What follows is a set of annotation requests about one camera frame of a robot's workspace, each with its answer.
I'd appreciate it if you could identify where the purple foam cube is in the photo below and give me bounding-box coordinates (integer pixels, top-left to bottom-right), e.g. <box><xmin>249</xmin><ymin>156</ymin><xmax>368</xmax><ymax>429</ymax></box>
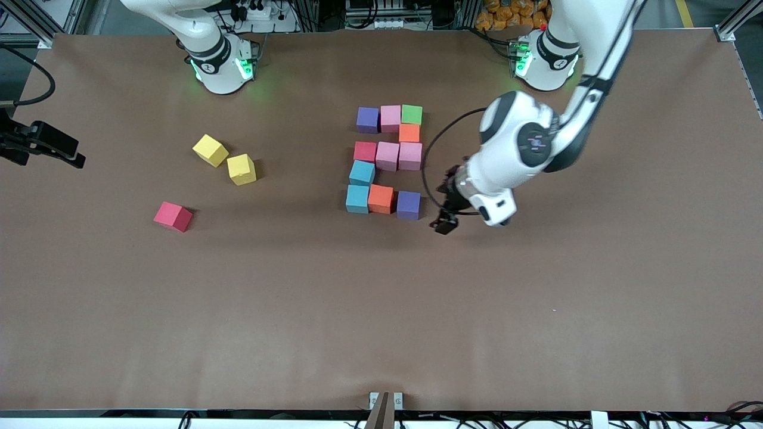
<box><xmin>356</xmin><ymin>107</ymin><xmax>380</xmax><ymax>135</ymax></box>
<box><xmin>396</xmin><ymin>191</ymin><xmax>421</xmax><ymax>221</ymax></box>

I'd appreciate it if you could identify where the light blue foam cube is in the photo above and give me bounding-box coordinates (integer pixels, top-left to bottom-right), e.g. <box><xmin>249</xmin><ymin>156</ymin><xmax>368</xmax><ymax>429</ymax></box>
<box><xmin>349</xmin><ymin>160</ymin><xmax>377</xmax><ymax>186</ymax></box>
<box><xmin>346</xmin><ymin>185</ymin><xmax>371</xmax><ymax>214</ymax></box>

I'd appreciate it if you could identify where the orange mesh bag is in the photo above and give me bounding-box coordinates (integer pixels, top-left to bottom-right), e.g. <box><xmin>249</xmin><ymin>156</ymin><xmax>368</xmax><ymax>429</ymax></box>
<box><xmin>475</xmin><ymin>0</ymin><xmax>549</xmax><ymax>30</ymax></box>

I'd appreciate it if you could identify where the yellow foam cube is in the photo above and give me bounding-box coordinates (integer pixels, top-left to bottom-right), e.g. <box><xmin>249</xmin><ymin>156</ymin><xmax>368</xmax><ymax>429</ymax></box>
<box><xmin>227</xmin><ymin>154</ymin><xmax>257</xmax><ymax>186</ymax></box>
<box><xmin>192</xmin><ymin>133</ymin><xmax>229</xmax><ymax>168</ymax></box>

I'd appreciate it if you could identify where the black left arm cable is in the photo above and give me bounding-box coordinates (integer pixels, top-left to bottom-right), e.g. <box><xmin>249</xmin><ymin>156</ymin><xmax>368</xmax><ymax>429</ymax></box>
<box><xmin>421</xmin><ymin>107</ymin><xmax>489</xmax><ymax>216</ymax></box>

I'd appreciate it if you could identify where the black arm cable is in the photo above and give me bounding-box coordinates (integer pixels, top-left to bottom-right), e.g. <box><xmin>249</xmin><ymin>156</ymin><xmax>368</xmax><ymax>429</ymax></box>
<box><xmin>0</xmin><ymin>45</ymin><xmax>55</xmax><ymax>108</ymax></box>
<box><xmin>421</xmin><ymin>107</ymin><xmax>489</xmax><ymax>216</ymax></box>

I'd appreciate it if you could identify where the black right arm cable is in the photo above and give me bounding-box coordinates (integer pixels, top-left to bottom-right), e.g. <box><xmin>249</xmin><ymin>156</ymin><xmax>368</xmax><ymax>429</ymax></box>
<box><xmin>0</xmin><ymin>45</ymin><xmax>55</xmax><ymax>108</ymax></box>

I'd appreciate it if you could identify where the aluminium frame post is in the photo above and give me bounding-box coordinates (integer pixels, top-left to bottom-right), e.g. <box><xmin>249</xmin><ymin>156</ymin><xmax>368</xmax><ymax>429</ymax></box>
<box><xmin>0</xmin><ymin>0</ymin><xmax>55</xmax><ymax>49</ymax></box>
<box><xmin>714</xmin><ymin>0</ymin><xmax>763</xmax><ymax>43</ymax></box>

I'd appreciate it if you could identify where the metal bracket with wedge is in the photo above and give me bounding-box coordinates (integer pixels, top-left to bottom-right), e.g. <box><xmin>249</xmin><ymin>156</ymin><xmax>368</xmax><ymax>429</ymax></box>
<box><xmin>368</xmin><ymin>391</ymin><xmax>404</xmax><ymax>429</ymax></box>

